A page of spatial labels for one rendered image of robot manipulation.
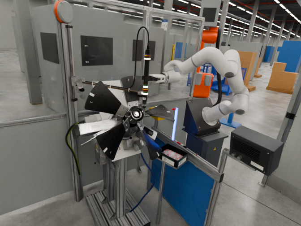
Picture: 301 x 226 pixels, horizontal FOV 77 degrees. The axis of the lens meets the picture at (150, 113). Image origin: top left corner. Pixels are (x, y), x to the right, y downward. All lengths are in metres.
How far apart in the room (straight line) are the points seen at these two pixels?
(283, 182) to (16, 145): 3.01
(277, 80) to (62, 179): 9.56
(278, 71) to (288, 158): 7.73
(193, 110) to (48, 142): 1.44
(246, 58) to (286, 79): 2.13
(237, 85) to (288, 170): 1.71
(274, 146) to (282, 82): 9.17
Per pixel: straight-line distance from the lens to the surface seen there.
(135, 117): 1.36
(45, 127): 2.04
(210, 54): 1.31
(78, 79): 1.69
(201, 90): 5.23
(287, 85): 10.34
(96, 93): 1.38
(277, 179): 3.04
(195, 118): 1.75
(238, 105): 1.57
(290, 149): 2.84
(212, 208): 1.73
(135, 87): 1.52
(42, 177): 2.31
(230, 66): 1.29
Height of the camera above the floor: 1.72
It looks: 21 degrees down
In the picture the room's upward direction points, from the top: 4 degrees clockwise
